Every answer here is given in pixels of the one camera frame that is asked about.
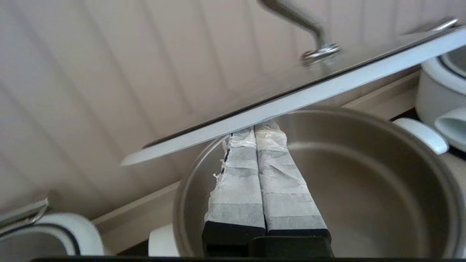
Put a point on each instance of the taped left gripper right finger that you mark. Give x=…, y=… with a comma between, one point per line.
x=287, y=203

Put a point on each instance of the white round cooking pot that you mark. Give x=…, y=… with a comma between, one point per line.
x=364, y=189
x=426, y=102

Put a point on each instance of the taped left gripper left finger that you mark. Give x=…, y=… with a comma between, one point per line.
x=236, y=196

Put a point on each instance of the glass lid with white rim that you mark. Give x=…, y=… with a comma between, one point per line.
x=327, y=91
x=87, y=236
x=431, y=69

